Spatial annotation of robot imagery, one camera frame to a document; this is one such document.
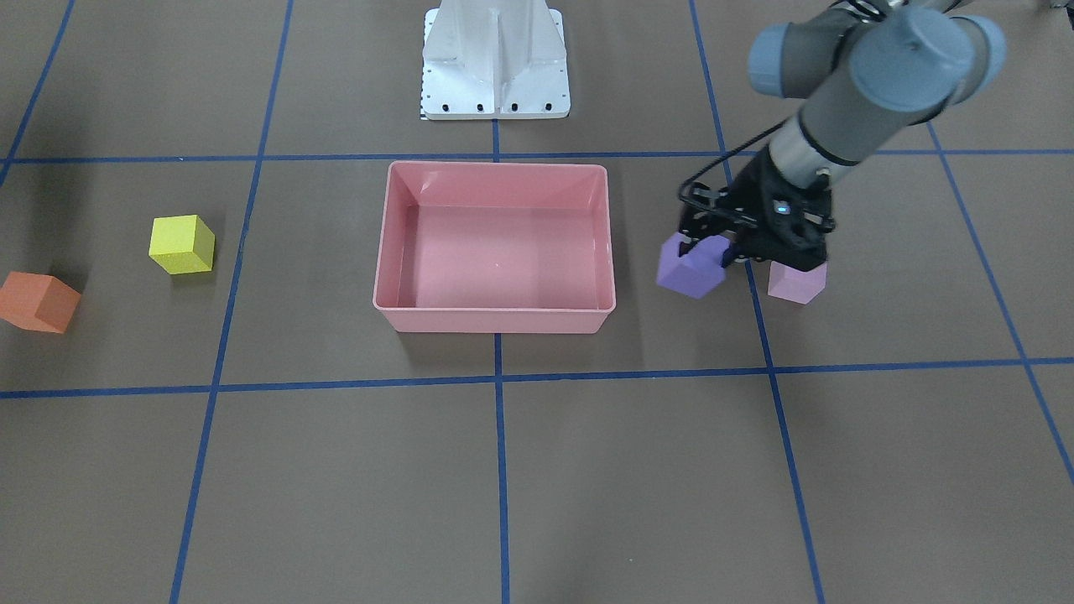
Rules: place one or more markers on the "purple block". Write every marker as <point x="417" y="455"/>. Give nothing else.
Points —
<point x="694" y="273"/>

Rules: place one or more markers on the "yellow block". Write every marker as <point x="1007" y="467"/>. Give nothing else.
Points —
<point x="182" y="244"/>

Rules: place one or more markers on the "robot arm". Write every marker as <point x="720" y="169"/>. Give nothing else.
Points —
<point x="864" y="71"/>

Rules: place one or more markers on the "pink plastic bin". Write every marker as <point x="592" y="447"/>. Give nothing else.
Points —
<point x="495" y="247"/>

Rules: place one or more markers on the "orange block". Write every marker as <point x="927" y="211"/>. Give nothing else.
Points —
<point x="38" y="302"/>

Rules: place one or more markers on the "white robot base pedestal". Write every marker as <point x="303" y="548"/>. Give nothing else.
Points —
<point x="494" y="60"/>

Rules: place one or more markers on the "light pink block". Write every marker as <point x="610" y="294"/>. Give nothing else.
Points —
<point x="796" y="286"/>

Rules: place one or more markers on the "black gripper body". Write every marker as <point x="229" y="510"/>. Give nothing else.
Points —
<point x="749" y="195"/>

